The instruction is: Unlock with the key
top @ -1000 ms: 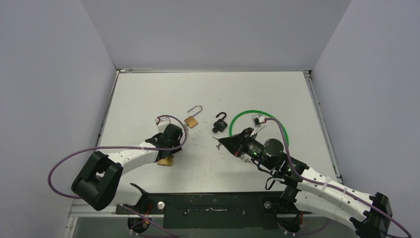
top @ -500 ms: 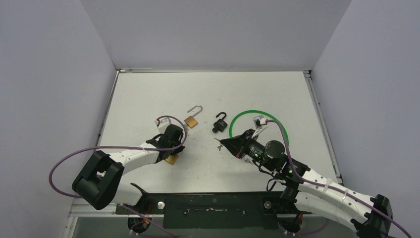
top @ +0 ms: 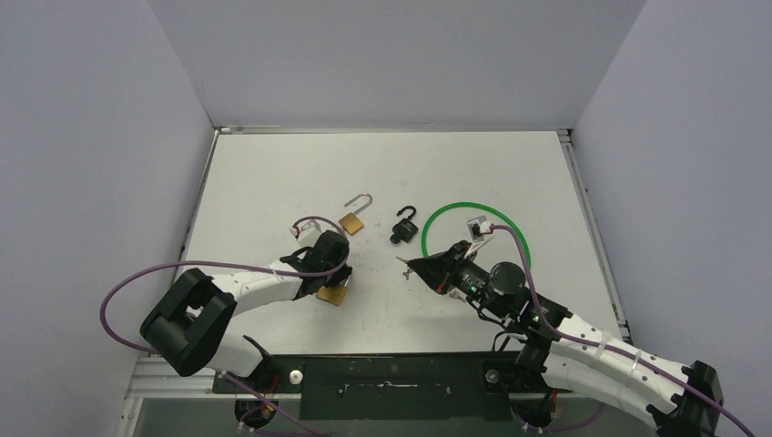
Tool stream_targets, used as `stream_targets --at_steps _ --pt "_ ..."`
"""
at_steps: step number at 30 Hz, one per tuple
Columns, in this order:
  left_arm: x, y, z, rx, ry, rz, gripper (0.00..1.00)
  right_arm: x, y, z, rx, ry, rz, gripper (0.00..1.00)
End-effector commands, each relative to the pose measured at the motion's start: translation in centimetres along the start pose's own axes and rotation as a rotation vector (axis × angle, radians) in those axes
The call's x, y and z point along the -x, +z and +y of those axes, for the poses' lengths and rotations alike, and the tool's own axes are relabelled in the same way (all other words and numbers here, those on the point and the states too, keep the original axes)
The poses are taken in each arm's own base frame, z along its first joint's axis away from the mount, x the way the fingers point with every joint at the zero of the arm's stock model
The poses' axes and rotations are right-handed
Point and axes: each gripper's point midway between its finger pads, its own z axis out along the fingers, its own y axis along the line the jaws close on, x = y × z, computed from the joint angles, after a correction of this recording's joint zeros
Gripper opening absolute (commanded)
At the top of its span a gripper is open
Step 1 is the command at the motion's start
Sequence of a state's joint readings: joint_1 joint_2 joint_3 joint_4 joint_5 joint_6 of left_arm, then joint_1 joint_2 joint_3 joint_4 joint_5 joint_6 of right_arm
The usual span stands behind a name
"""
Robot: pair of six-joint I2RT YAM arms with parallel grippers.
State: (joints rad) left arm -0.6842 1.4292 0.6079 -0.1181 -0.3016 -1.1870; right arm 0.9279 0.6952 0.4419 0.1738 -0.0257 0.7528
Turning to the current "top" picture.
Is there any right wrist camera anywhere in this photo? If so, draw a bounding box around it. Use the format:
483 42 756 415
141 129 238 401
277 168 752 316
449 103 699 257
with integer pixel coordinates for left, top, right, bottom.
465 216 493 259

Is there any long shackle brass padlock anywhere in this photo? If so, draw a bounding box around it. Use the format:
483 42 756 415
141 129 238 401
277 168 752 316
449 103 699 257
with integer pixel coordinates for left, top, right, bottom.
338 192 373 236

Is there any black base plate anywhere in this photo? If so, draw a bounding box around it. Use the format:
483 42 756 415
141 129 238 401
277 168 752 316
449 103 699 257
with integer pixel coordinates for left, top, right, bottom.
212 351 558 424

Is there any small silver key bunch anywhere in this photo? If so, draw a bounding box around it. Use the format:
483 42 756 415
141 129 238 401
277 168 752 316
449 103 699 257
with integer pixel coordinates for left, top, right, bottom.
397 257 414 280

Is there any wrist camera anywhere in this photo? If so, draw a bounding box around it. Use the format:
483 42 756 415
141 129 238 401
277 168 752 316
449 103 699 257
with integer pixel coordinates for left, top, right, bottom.
290 219 322 248
465 216 493 259

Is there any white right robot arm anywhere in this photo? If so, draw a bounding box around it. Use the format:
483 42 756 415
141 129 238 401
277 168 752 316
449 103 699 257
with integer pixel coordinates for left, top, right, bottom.
406 240 723 436

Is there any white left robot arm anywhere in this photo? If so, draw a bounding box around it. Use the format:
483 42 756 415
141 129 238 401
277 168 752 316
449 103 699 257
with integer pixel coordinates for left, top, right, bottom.
140 230 352 392

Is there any green cable lock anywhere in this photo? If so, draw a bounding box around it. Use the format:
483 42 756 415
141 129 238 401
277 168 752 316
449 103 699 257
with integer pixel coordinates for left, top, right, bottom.
420 201 533 264

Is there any black combination padlock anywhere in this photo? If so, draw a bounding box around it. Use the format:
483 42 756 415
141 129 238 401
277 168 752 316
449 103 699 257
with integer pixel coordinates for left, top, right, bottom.
390 205 419 245

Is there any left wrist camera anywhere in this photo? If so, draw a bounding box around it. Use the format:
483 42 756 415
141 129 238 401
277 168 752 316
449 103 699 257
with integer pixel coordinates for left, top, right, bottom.
290 219 322 248

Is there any short brass padlock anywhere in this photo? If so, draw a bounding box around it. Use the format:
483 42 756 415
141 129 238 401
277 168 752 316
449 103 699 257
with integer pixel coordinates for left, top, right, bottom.
314 279 350 307

